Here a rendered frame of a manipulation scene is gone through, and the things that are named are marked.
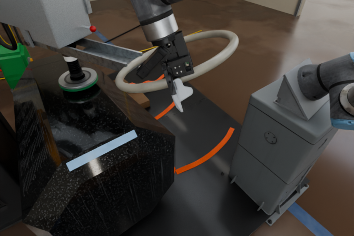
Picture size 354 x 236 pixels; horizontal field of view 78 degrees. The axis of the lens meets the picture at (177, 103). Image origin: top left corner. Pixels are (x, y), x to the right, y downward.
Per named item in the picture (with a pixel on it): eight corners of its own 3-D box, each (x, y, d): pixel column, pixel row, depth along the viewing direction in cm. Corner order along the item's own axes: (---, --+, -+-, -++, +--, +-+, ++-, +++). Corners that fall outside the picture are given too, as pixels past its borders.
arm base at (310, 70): (308, 60, 119) (327, 52, 110) (325, 90, 120) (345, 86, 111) (292, 74, 109) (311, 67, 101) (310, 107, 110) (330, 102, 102)
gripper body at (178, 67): (195, 76, 60) (180, 33, 54) (166, 85, 61) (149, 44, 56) (194, 66, 66) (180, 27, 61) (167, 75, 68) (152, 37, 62)
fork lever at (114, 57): (24, 46, 120) (19, 38, 116) (54, 33, 133) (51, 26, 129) (121, 78, 93) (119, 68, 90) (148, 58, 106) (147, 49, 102)
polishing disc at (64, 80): (100, 83, 126) (99, 81, 125) (60, 93, 119) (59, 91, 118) (93, 66, 140) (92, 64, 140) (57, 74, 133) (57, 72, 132)
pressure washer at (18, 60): (18, 85, 276) (-23, 15, 219) (48, 80, 284) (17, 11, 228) (12, 102, 250) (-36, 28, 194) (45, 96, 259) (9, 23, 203)
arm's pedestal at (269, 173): (257, 146, 203) (287, 66, 148) (308, 186, 172) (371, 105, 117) (218, 174, 181) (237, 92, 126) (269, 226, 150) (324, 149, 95)
